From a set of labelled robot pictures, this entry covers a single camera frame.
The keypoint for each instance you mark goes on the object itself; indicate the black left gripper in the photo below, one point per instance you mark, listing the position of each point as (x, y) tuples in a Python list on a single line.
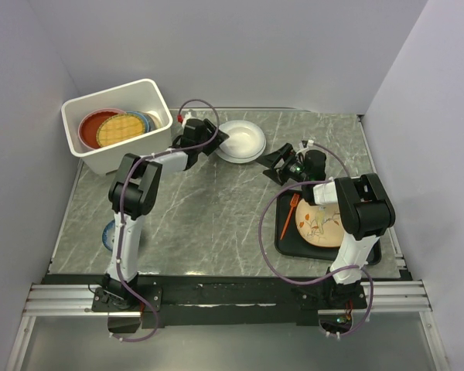
[(219, 139)]

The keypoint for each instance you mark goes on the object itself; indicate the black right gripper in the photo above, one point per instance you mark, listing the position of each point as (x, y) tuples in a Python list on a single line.
[(274, 158)]

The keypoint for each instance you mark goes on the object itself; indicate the white deep plate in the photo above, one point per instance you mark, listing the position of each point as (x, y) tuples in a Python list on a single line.
[(240, 149), (241, 127)]

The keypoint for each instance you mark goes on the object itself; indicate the beige floral plate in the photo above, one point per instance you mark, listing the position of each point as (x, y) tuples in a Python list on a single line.
[(157, 120)]

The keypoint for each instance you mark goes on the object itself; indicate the yellow woven plate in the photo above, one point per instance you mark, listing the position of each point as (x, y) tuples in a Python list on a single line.
[(118, 128)]

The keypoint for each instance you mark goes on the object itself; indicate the red plate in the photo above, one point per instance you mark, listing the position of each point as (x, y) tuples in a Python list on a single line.
[(89, 125)]

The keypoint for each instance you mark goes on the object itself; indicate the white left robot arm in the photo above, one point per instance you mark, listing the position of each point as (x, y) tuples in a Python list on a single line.
[(133, 193)]

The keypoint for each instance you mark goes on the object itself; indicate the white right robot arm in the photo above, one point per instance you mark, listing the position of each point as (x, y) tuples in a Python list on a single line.
[(365, 211)]

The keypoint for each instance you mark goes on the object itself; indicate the white plastic bin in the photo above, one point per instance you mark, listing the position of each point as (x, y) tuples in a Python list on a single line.
[(83, 116)]

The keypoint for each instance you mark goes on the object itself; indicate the orange fork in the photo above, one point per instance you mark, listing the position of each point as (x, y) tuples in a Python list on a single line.
[(292, 206)]

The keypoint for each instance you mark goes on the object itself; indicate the beige plate on tray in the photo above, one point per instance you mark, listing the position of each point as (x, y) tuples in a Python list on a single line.
[(319, 226)]

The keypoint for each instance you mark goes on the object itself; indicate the black tray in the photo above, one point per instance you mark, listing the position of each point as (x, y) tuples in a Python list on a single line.
[(290, 247)]

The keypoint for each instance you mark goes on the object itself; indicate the blue white patterned bowl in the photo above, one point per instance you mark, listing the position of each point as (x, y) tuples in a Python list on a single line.
[(108, 236)]

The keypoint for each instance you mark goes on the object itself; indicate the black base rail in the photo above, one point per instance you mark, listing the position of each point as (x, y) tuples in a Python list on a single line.
[(206, 300)]

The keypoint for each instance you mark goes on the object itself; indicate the aluminium frame rail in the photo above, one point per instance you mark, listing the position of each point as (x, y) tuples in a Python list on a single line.
[(77, 300)]

